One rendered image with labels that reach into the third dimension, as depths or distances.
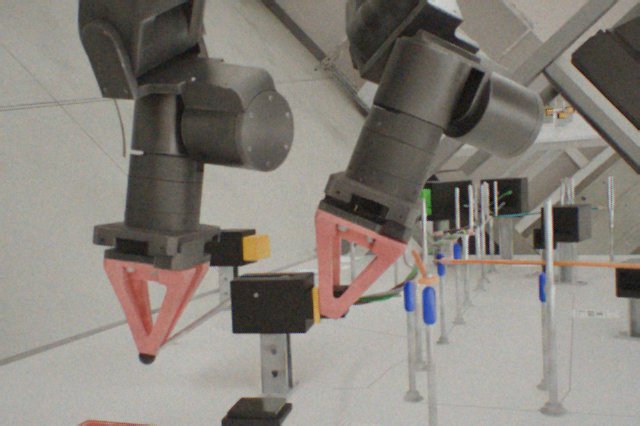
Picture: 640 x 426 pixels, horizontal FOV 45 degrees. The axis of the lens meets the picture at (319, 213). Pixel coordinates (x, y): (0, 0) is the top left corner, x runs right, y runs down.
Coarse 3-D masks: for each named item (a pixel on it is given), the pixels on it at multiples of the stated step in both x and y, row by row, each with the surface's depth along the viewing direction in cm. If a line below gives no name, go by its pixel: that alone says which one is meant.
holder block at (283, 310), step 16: (272, 272) 60; (288, 272) 59; (304, 272) 59; (240, 288) 56; (256, 288) 56; (272, 288) 56; (288, 288) 56; (304, 288) 56; (240, 304) 56; (256, 304) 56; (272, 304) 56; (288, 304) 56; (304, 304) 55; (240, 320) 56; (256, 320) 56; (272, 320) 56; (288, 320) 56; (304, 320) 56
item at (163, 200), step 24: (144, 168) 56; (168, 168) 56; (192, 168) 57; (144, 192) 56; (168, 192) 56; (192, 192) 57; (144, 216) 56; (168, 216) 57; (192, 216) 58; (96, 240) 55; (120, 240) 57; (144, 240) 54; (168, 240) 54; (192, 240) 57; (216, 240) 63
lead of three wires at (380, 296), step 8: (416, 264) 62; (416, 272) 61; (408, 280) 59; (392, 288) 58; (400, 288) 58; (360, 296) 57; (368, 296) 57; (376, 296) 57; (384, 296) 57; (392, 296) 57; (352, 304) 57; (360, 304) 57
